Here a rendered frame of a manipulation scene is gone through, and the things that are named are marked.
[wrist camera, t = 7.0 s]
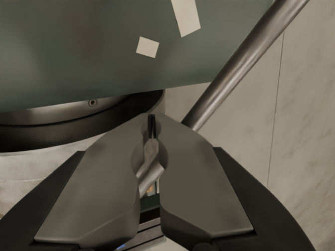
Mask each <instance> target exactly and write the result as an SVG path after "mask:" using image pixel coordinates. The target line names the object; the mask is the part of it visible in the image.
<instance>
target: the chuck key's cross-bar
mask: <svg viewBox="0 0 335 251"><path fill-rule="evenodd" d="M309 1H310V0H275V1H274V2H273V3H272V5H271V6H270V7H269V8H268V10H267V11H266V12H265V14H264V15H263V16H262V17H261V19H260V20H259V21H258V23H257V24H256V25H255V27H254V28H253V29H252V30H251V32H250V33H249V34H248V36H247V37H246V38H245V40H244V41H243V42H242V43H241V45H240V46H239V47H238V49H237V50H236V51H235V53H234V54H233V55H232V56H231V58H230V59H229V60H228V62H227V63H226V64H225V66H224V67H223V68H222V69H221V71H220V72H219V73H218V75H217V76H216V77H215V79H214V80H213V81H212V82H211V84H210V85H209V86H208V88H207V89H206V90H205V91H204V93H203V94H202V95H201V97H200V98H199V99H198V101H197V102H196V103H195V104H194V106H193V107H192V108H191V110H190V111H189V112H188V114H187V115H186V116H185V117H184V119H183V120H182V121H181V124H183V125H185V126H187V127H189V128H190V129H192V130H194V131H195V132H198V131H199V130H200V129H201V127H202V126H203V125H204V124H205V123H206V122H207V120H208V119H209V118H210V117H211V116H212V115H213V113H214V112H215V111H216V110H217V109H218V107H219V106H220V105H221V104H222V103H223V102H224V100H225V99H226V98H227V97H228V96H229V95H230V93H231V92H232V91H233V90H234V89H235V88H236V86H237V85H238V84H239V83H240V82H241V81H242V79H243V78H244V77H245V76H246V75H247V73H248V72H249V71H250V70H251V69H252V68H253V66H254V65H255V64H256V63H257V62H258V61H259V59H260V58H261V57H262V56H263V55H264V54H265V52H266V51H267V50H268V49H269V48H270V47H271V45H272V44H273V43H274V42H275V41H276V39H277V38H278V37H279V36H280V35H281V34H282V32H283V31H284V30H285V29H286V28H287V27H288V25H289V24H290V23H291V22H292V21H293V20H294V18H295V17H296V16H297V15H298V14H299V12H300V11H301V10H302V9H303V8H304V7H305V5H306V4H307V3H308V2H309ZM163 172H164V168H163V167H162V166H161V165H160V163H159V152H158V153H157V154H156V155H155V156H154V158H153V159H152V160H151V162H150V163H149V164H148V165H147V167H146V168H145V169H144V171H143V172H142V173H141V175H140V176H139V177H138V185H139V193H140V199H141V198H142V197H143V195H144V194H145V193H146V192H147V191H148V190H149V188H150V187H151V186H152V185H153V184H154V183H155V181H156V180H157V179H158V178H159V177H160V175H161V174H162V173H163Z"/></svg>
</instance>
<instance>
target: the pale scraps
mask: <svg viewBox="0 0 335 251"><path fill-rule="evenodd" d="M171 3H172V7H173V10H174V13H175V17H176V21H177V24H178V28H179V31H180V35H181V37H183V36H186V35H188V34H190V33H192V32H194V31H196V30H198V29H200V23H199V18H198V14H197V9H196V4H195V0H171ZM158 46H159V43H158V42H155V41H152V40H149V39H146V38H143V37H140V39H139V42H138V46H137V50H136V53H140V54H143V55H146V56H150V57H153V58H155V56H156V52H157V49H158Z"/></svg>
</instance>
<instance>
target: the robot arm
mask: <svg viewBox="0 0 335 251"><path fill-rule="evenodd" d="M152 133H153V135H154V138H156V140H157V141H158V143H159V163H160V165H161V166H162V167H163V168H164V172H163V173H162V175H161V176H160V178H159V195H160V218H161V231H162V233H163V234H164V235H165V236H166V237H167V238H169V239H170V240H172V241H174V242H175V243H177V244H179V245H180V246H182V247H184V248H185V249H187V250H188V251H316V250H315V248H314V246H313V245H312V243H311V241H310V240H309V238H308V237H307V235H306V234H305V232H304V231H303V229H302V228H301V227H300V225H299V224H298V223H297V221H296V220H295V219H294V217H293V216H292V215H291V214H290V212H289V211H288V210H287V209H286V208H285V206H284V205H283V204H282V203H281V202H280V201H279V200H278V199H277V198H276V197H275V196H274V195H273V194H272V193H271V192H270V191H269V190H268V189H267V188H266V187H265V186H264V185H263V184H262V183H260V182H259V181H258V180H257V179H256V178H255V177H254V176H253V175H252V174H250V173H249V172H248V171H247V170H246V169H245V168H244V167H243V166H242V165H240V164H239V163H238V162H237V161H236V160H235V159H234V158H233V157H231V156H230V155H229V154H228V153H227V152H226V151H225V150H224V149H223V148H221V147H214V146H213V145H212V144H211V143H210V142H209V141H207V140H206V139H205V138H204V137H202V136H201V135H200V134H198V133H197V132H195V131H194V130H192V129H190V128H189V127H187V126H185V125H183V124H181V123H179V122H178V121H176V120H174V119H172V118H170V117H168V116H166V115H165V114H163V113H155V114H150V113H141V114H139V115H137V116H136V117H134V118H132V119H130V120H128V121H127V122H125V123H123V124H121V125H119V126H118V127H116V128H114V129H112V130H111V131H109V132H107V133H106V134H104V135H103V136H102V137H100V138H99V139H98V140H96V141H95V142H94V143H93V144H92V145H91V146H89V147H88V148H87V149H86V150H85V151H77V152H75V153H74V154H73V155H72V156H71V157H70V158H68V159H67V160H66V161H65V162H64V163H63V164H61V165H60V166H59V167H58V168H57V169H56V170H54V171H53V172H52V173H51V174H50V175H49V176H47V177H46V178H45V179H44V180H43V181H42V182H40V183H39V184H38V185H37V186H36V187H35V188H33V189H32V190H31V191H30V192H29V193H28V194H26V195H25V196H24V197H23V198H22V199H21V200H20V201H19V202H17V203H16V204H15V205H14V206H13V207H12V208H11V209H10V210H9V211H8V212H7V213H6V214H5V215H4V216H3V217H2V218H1V219H0V251H114V250H115V249H117V248H118V247H120V246H122V245H123V244H125V243H126V242H128V241H129V240H131V239H132V238H133V237H134V236H135V235H136V234H137V232H138V229H139V221H140V213H141V202H140V193H139V185H138V178H137V176H136V174H137V172H138V171H139V169H140V168H141V167H142V166H143V165H144V163H145V155H144V146H145V144H146V143H147V142H148V140H149V139H152Z"/></svg>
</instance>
